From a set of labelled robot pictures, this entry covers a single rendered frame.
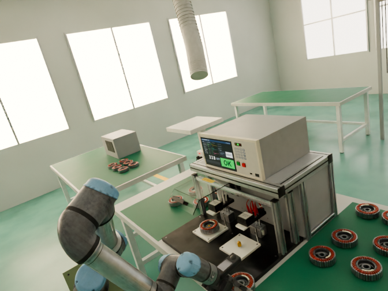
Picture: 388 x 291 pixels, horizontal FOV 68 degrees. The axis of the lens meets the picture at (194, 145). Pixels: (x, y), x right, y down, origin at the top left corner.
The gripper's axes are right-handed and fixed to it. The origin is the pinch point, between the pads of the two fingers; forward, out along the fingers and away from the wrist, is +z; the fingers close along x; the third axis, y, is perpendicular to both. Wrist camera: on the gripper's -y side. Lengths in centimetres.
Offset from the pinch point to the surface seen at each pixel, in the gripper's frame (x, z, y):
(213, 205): -45, 7, -26
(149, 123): -491, 153, -155
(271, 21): -489, 292, -608
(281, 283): 7.0, 14.6, -8.4
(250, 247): -16.1, 16.4, -15.7
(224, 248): -26.5, 11.4, -8.6
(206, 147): -50, -13, -51
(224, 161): -37, -8, -47
